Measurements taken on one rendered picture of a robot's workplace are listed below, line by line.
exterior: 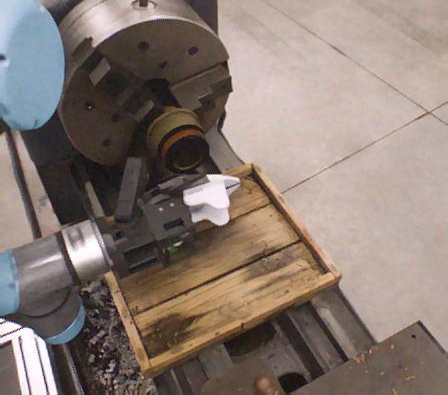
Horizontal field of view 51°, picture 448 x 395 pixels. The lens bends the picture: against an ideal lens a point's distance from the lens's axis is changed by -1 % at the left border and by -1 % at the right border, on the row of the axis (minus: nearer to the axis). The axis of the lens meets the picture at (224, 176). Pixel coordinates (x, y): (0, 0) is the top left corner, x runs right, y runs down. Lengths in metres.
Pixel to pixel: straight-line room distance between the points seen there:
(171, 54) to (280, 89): 1.87
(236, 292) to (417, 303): 1.20
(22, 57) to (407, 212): 1.91
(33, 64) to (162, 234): 0.27
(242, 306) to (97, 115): 0.40
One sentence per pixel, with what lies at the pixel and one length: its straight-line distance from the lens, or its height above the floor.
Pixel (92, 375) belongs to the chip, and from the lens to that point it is 1.14.
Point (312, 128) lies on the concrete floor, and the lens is 2.43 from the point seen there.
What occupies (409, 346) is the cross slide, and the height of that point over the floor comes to 0.97.
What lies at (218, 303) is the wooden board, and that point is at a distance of 0.81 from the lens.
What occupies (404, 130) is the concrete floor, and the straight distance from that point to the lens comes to 2.55.
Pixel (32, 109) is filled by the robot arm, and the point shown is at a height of 1.34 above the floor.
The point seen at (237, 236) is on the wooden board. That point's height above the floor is 0.89.
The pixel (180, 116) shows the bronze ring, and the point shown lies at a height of 1.12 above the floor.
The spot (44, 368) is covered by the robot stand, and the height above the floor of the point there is 0.22.
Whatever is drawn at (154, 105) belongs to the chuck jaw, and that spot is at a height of 1.14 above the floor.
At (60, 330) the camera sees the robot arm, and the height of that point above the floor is 0.97.
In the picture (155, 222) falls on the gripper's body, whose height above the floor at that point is 1.11.
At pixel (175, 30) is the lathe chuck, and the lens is 0.79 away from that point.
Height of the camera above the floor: 1.61
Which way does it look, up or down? 48 degrees down
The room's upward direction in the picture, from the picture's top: straight up
